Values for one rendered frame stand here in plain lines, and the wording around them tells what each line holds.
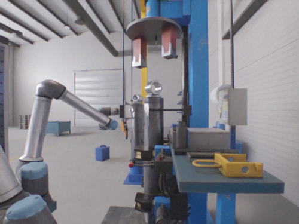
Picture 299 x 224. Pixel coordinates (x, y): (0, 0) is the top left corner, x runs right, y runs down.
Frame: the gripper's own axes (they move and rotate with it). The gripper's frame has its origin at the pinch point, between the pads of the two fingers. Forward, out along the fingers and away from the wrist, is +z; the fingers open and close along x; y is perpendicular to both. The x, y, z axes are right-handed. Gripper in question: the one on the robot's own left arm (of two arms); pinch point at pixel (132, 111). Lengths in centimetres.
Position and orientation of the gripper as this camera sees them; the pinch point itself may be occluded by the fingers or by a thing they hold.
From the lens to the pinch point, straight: 162.2
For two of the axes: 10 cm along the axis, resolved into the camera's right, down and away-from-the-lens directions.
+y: -2.9, -0.1, 9.6
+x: 0.0, 10.0, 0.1
